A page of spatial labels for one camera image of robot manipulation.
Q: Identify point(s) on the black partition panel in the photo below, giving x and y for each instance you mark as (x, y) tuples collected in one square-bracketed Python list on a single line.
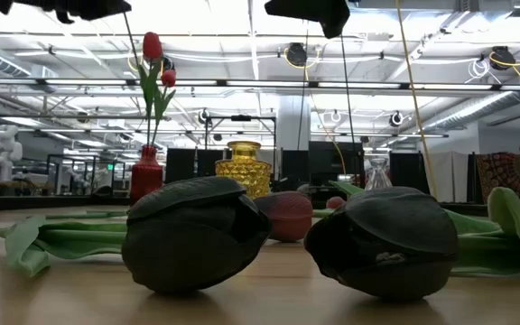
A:
[(336, 162), (181, 164), (294, 170), (407, 171)]

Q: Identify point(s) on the black artificial tulip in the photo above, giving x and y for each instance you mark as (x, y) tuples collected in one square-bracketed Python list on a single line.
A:
[(377, 253), (188, 244)]

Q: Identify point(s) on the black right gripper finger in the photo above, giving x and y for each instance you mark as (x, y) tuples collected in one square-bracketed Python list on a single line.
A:
[(323, 13)]

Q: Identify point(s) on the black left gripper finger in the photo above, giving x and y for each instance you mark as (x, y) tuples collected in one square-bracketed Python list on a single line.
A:
[(106, 6)]

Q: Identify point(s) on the white curtain panel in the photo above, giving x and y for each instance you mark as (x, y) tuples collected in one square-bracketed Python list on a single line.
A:
[(447, 176)]

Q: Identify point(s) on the red ribbed glass vase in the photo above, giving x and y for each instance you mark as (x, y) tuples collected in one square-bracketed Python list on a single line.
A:
[(146, 176)]

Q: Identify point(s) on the yellow textured glass vase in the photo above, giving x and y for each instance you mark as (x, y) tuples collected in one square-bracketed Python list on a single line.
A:
[(243, 171)]

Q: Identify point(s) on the black aluminium table frame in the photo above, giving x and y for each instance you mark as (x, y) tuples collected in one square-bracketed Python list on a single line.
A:
[(39, 202)]

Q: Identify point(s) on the clear glass vase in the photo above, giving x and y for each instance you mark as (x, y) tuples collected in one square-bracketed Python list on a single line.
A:
[(377, 178)]

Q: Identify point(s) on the red patterned fabric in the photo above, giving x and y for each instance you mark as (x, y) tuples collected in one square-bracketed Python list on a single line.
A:
[(501, 173)]

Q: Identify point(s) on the red artificial tulip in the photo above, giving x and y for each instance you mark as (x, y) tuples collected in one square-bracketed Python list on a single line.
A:
[(168, 78), (152, 45)]

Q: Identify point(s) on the black gantry frame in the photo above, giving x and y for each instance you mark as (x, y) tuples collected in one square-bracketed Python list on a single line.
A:
[(240, 117)]

